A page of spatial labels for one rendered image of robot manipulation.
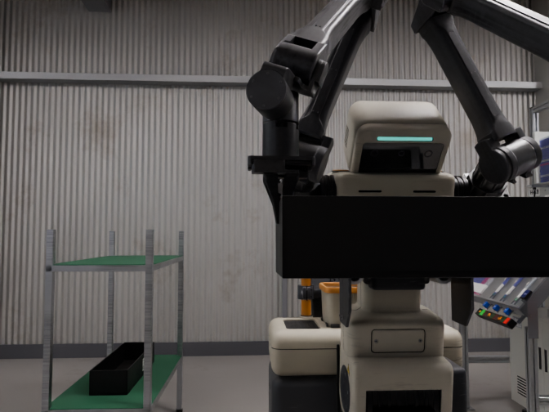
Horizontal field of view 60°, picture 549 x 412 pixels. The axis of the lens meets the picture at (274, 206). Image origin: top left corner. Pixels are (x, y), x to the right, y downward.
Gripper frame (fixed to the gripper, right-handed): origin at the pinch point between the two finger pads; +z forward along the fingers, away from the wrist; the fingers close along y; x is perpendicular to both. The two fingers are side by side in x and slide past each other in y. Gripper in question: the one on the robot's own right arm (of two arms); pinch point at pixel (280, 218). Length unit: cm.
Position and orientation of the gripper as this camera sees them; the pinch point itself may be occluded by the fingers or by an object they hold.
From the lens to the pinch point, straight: 73.5
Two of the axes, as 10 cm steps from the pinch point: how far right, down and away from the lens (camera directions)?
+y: 10.0, 0.1, 0.5
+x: -0.5, 0.8, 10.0
